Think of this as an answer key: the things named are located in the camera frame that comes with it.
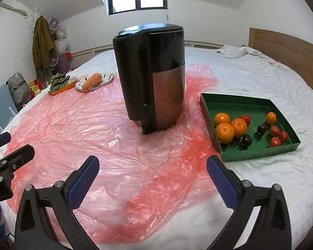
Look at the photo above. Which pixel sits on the black electric kettle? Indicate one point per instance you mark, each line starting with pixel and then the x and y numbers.
pixel 151 65

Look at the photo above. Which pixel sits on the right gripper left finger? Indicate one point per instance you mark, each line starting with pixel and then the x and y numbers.
pixel 68 197

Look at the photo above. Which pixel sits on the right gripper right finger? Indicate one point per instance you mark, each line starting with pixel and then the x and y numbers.
pixel 234 196

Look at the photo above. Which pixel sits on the orange back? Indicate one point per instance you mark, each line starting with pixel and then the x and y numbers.
pixel 221 118

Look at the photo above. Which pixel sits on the red apple back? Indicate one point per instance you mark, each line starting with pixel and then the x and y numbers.
pixel 275 131

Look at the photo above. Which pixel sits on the crumpled white blanket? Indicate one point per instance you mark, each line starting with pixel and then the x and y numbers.
pixel 232 52

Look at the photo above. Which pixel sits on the purple bucket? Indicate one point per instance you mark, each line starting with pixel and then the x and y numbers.
pixel 63 65

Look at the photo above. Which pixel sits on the olive coat on rack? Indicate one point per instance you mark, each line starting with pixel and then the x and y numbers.
pixel 44 47

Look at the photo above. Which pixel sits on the carrot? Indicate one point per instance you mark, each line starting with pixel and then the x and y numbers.
pixel 92 81

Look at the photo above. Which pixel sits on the pink plastic sheet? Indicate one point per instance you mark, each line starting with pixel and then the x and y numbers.
pixel 142 180

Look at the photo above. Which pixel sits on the striped white plate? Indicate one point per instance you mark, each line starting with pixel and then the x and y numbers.
pixel 107 78

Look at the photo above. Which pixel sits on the orange oval dish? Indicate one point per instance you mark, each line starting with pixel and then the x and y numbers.
pixel 68 85

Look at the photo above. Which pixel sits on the light blue suitcase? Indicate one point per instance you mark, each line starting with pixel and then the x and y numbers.
pixel 7 107

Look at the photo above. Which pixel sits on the green leafy vegetable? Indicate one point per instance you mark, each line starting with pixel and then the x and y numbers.
pixel 58 81

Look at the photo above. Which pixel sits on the dark plum back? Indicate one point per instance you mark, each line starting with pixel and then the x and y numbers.
pixel 261 129

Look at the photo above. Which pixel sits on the wooden headboard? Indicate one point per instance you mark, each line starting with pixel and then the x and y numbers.
pixel 288 50

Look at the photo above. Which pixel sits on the small orange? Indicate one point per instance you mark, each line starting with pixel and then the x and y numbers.
pixel 271 118

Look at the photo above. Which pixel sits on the white coat rack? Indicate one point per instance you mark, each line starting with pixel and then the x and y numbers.
pixel 34 17

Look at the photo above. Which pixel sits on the grey bag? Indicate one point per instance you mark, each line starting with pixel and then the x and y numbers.
pixel 19 90

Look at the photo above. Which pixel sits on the small white fan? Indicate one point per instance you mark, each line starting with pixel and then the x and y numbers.
pixel 54 23

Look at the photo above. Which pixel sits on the dark plum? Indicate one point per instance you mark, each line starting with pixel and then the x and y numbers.
pixel 246 140
pixel 261 129

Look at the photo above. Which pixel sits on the dark plum front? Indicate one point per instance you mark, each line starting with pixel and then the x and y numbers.
pixel 246 140

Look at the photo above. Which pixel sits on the red yellow box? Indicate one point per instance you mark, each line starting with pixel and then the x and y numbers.
pixel 36 87

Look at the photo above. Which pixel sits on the green tray box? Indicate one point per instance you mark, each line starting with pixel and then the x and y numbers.
pixel 257 109

